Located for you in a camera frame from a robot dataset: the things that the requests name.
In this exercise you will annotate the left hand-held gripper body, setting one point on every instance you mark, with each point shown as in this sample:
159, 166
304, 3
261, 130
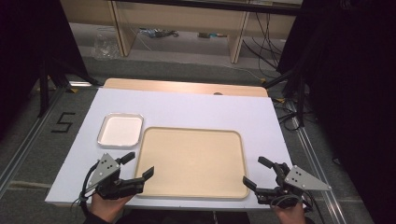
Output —
104, 169

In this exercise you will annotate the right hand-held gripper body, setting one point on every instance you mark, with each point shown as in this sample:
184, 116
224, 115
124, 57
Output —
303, 182

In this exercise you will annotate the person's right hand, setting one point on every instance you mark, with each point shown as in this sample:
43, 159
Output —
291, 214

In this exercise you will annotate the person's left hand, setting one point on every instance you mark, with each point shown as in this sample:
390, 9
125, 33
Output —
107, 207

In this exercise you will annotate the small white metal-rimmed tray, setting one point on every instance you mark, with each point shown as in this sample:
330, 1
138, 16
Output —
120, 130

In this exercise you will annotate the large beige tray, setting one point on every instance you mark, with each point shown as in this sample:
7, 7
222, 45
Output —
193, 161

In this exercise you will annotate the black metal stand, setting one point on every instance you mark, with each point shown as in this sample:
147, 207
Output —
300, 96
43, 90

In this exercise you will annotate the white board table cover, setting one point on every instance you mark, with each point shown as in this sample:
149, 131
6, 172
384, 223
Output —
193, 109

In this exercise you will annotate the dark round table grommet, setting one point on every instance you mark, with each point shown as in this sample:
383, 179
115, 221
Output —
218, 93

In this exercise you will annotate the wooden table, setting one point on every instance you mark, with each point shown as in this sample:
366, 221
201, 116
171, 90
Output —
174, 85

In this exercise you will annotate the black curtain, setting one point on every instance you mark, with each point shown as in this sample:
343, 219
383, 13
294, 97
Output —
351, 77
28, 46

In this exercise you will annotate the clear plastic bag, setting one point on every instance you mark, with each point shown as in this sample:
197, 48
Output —
106, 43

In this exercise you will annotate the beige wooden desk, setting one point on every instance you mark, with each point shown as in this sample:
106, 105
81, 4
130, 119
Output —
186, 15

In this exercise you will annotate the aluminium floor rail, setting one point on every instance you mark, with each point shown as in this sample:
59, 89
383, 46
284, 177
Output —
28, 137
314, 165

